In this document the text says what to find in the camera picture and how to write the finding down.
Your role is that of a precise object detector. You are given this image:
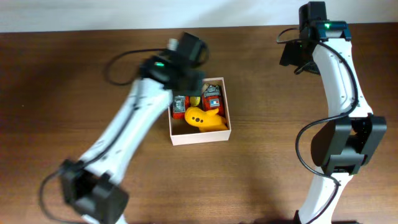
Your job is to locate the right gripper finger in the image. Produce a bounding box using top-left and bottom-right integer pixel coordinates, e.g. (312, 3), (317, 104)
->
(294, 61), (320, 75)
(279, 41), (303, 67)

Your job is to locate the red toy car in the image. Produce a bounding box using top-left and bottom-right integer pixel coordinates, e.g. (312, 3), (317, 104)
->
(172, 95), (190, 119)

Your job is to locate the red grey toy truck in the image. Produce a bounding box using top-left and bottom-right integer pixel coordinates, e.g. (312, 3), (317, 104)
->
(202, 83), (225, 116)

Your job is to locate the orange rubber toy animal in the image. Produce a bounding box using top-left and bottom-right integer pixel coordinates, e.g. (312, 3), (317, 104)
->
(185, 107), (228, 133)

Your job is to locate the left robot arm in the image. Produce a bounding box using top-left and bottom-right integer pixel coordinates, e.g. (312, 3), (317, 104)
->
(58, 32), (209, 223)

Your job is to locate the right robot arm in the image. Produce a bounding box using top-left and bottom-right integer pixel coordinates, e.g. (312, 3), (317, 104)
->
(276, 1), (387, 223)

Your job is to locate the white open cardboard box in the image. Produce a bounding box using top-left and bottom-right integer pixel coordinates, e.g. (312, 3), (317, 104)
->
(168, 77), (231, 146)

